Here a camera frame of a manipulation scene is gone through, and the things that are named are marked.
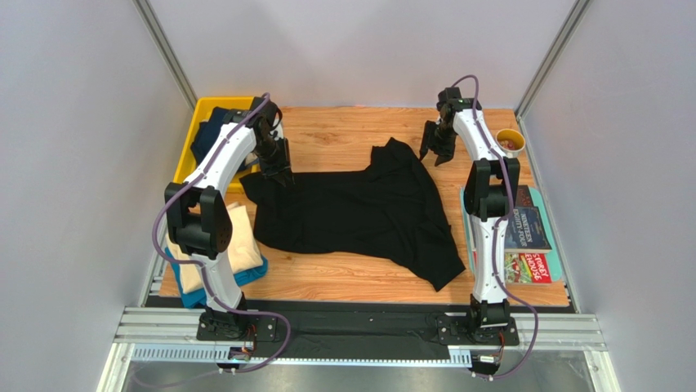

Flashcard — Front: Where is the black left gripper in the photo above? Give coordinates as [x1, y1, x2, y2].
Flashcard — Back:
[254, 136, 297, 187]

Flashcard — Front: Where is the black t shirt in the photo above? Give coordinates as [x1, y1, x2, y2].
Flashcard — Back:
[241, 138, 466, 292]

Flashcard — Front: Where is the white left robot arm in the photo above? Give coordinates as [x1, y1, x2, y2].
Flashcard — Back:
[155, 92, 294, 318]

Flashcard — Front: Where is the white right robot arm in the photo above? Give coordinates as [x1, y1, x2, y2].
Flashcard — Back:
[419, 87, 520, 327]

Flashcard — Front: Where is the yellow rimmed mug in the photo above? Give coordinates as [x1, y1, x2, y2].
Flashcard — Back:
[495, 128, 526, 158]

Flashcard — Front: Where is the navy blue folded shirt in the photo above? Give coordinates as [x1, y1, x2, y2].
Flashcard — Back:
[190, 107, 244, 165]

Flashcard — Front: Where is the yellow plastic bin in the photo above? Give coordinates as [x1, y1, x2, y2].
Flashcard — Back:
[173, 96, 253, 183]

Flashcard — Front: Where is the cream folded shirt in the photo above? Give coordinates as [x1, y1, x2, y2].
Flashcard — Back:
[158, 202, 262, 297]

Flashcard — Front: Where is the dark blue book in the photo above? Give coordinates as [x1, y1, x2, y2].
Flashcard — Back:
[505, 185, 552, 253]

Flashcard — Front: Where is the red illustrated book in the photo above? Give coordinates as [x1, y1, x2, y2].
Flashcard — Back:
[504, 253, 553, 284]

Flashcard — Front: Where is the teal folded shirt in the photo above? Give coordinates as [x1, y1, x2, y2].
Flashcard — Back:
[168, 257, 269, 309]

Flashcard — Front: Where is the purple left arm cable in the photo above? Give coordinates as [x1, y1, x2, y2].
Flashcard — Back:
[150, 92, 292, 375]

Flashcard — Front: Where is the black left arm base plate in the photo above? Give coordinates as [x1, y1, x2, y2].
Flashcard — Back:
[196, 308, 279, 342]

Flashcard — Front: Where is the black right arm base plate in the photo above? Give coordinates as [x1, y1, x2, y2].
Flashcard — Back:
[435, 313, 520, 347]

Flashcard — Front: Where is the right aluminium corner post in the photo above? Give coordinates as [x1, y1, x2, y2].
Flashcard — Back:
[515, 0, 593, 121]

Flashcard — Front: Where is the aluminium corner post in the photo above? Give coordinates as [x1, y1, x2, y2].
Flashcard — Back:
[515, 0, 593, 121]
[133, 0, 198, 110]

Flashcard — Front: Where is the left aluminium corner post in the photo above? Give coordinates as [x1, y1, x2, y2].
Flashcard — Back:
[133, 0, 198, 110]

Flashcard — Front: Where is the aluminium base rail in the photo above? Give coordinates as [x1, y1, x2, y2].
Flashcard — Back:
[105, 304, 619, 391]

